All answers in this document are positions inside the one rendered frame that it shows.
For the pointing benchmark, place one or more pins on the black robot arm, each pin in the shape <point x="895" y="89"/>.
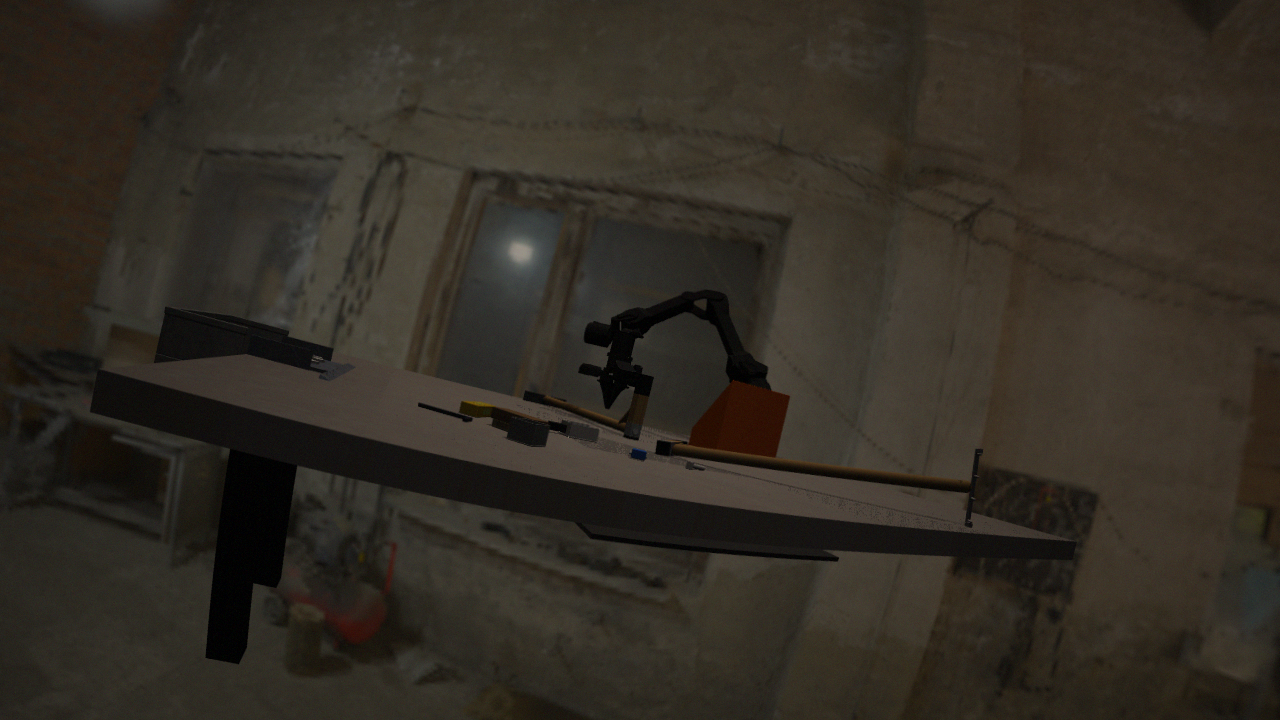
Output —
<point x="635" y="322"/>

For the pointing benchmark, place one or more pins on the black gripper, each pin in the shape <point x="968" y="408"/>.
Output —
<point x="609" y="389"/>

